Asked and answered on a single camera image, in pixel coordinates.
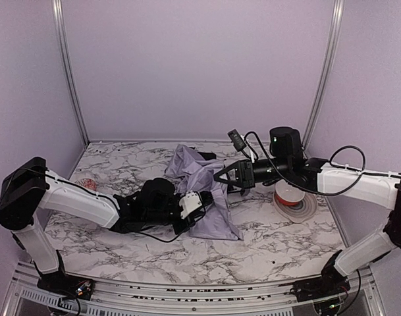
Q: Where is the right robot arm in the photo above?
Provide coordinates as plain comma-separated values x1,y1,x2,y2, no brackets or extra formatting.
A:
213,126,401,300

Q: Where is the red patterned bowl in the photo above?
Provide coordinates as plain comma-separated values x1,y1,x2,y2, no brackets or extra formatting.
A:
74,178,97,191

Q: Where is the lilac folding umbrella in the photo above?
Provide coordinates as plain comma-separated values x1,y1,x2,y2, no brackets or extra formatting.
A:
163,144,246,242

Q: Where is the aluminium front rail base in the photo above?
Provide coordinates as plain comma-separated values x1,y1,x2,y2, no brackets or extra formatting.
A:
1,262,386,315

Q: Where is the right aluminium frame post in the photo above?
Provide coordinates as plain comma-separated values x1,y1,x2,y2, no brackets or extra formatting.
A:
302,0,345,149

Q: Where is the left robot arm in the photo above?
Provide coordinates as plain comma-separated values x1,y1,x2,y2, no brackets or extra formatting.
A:
0,157,213,300

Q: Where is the left aluminium frame post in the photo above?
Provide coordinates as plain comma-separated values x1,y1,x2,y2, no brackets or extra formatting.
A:
52,0,90,147

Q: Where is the orange white bowl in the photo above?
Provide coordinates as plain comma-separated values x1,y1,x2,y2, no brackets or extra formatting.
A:
275,180,305,207

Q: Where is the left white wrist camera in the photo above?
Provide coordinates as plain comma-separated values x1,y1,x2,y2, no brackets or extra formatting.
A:
178,192,202,219

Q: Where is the aluminium frame post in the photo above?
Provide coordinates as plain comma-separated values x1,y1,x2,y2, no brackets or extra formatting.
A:
52,0,90,147
302,0,345,149

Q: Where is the grey ringed plate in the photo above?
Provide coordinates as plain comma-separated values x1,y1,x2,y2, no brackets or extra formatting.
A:
273,193,318,223

